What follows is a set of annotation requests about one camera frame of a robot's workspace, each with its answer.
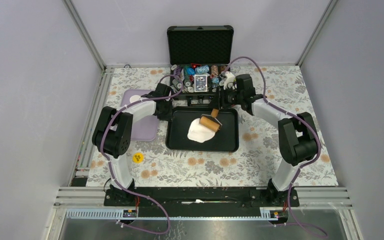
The white dough disc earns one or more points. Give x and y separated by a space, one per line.
199 133

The blue playing card deck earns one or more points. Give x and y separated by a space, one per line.
200 83

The yellow round token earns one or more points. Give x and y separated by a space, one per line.
137 157

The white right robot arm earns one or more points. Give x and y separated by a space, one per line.
299 143

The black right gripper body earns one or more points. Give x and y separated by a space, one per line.
228 98

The black baking tray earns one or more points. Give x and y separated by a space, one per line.
225 140

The small white dough piece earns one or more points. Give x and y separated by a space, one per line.
134 98

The purple plastic tray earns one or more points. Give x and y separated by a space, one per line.
144 128

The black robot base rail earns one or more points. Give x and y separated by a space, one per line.
247 196

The wooden rolling pin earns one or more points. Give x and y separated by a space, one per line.
210 121

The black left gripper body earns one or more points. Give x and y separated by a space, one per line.
166 114

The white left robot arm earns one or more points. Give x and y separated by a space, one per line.
112 133

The black poker chip case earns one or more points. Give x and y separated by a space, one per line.
207 47

